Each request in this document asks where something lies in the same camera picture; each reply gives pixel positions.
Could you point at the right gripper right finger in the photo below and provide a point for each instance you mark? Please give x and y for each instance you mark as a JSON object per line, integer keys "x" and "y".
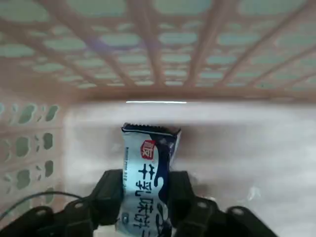
{"x": 187, "y": 209}

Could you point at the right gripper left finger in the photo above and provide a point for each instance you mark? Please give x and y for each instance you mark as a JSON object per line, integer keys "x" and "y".
{"x": 103, "y": 197}

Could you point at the blue white biscuit packet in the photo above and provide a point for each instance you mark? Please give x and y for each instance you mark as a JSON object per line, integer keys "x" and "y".
{"x": 143, "y": 177}

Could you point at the pink plastic basket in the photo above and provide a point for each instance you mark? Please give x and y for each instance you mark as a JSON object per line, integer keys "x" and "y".
{"x": 247, "y": 148}

